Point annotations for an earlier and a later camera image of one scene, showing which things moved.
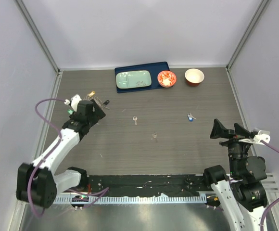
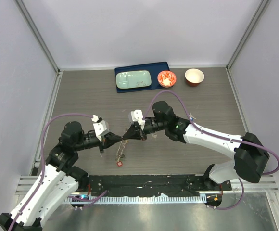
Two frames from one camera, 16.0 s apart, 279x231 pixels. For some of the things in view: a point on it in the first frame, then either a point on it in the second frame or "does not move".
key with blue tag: (190, 117) does not move
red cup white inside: (193, 76) does not move
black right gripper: (219, 130) → (135, 132)
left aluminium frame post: (38, 35) does not move
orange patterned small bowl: (166, 79) does not move
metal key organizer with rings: (90, 96) → (122, 147)
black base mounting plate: (183, 185) does not move
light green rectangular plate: (128, 79) does not move
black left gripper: (97, 114) → (108, 139)
